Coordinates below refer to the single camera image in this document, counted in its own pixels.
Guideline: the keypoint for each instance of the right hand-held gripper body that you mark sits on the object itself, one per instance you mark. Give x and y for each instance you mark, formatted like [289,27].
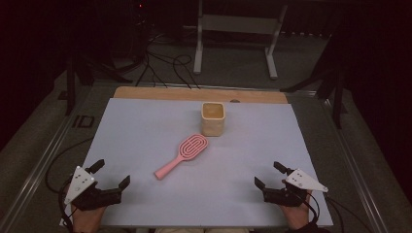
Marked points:
[302,183]

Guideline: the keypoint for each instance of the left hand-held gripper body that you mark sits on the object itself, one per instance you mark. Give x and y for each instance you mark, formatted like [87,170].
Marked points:
[79,184]

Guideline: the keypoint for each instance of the pink hairbrush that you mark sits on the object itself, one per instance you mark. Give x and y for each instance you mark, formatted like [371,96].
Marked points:
[171,166]

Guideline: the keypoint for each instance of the cream square cup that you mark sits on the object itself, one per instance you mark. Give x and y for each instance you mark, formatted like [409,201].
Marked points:
[212,127]

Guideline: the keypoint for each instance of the person's right hand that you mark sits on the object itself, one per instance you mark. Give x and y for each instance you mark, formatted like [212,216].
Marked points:
[297,216]

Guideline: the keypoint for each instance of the person's left hand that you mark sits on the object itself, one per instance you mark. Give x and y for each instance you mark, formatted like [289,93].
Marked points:
[86,221]

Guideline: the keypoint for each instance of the black stand with feet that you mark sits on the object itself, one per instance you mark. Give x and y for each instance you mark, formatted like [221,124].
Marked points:
[70,87]

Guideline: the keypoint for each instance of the black tripod stand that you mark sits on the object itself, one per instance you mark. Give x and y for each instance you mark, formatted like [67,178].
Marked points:
[338,103]

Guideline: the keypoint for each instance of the aluminium floor rail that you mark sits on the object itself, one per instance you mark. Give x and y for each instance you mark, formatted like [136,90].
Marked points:
[354,165]
[42,165]

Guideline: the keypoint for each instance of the black rectangular floor bracket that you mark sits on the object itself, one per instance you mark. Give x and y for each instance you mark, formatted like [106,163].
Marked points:
[83,121]

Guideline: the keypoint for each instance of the white metal stand frame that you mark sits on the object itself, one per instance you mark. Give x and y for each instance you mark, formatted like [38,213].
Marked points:
[238,24]

